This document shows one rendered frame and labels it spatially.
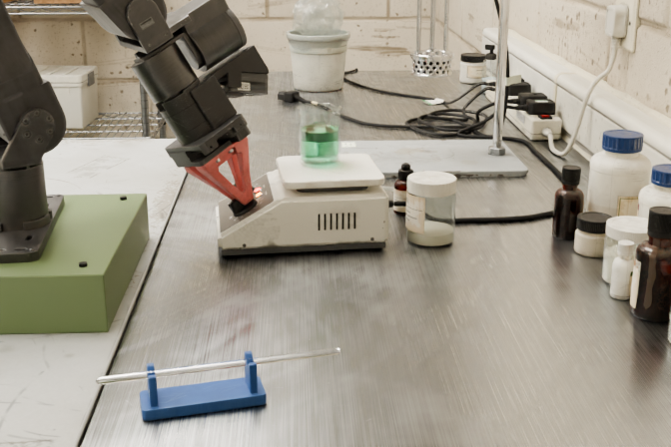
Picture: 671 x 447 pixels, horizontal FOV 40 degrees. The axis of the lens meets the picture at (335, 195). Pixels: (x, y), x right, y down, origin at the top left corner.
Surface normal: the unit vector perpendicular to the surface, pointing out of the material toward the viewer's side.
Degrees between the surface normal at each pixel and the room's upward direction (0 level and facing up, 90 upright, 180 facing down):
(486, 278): 0
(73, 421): 0
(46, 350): 0
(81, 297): 90
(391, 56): 90
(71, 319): 90
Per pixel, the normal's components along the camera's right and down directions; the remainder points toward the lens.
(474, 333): 0.00, -0.96
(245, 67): 0.55, 0.00
